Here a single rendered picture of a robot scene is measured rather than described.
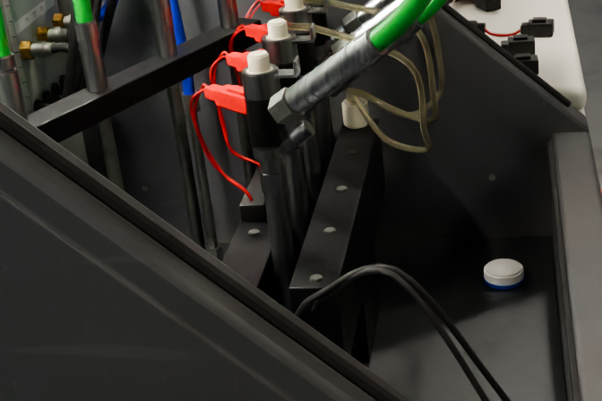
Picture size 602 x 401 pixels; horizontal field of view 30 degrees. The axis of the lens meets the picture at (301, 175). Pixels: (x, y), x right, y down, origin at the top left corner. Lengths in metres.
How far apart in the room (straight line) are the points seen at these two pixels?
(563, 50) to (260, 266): 0.55
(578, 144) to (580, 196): 0.12
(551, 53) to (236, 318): 0.84
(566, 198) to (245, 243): 0.30
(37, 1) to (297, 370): 0.70
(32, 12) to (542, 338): 0.58
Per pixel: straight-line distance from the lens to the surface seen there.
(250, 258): 0.90
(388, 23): 0.67
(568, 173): 1.08
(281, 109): 0.73
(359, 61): 0.69
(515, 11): 1.47
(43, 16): 1.17
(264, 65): 0.83
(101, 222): 0.51
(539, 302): 1.10
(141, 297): 0.52
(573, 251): 0.94
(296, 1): 0.98
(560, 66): 1.26
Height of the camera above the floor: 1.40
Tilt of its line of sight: 24 degrees down
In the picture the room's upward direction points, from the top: 7 degrees counter-clockwise
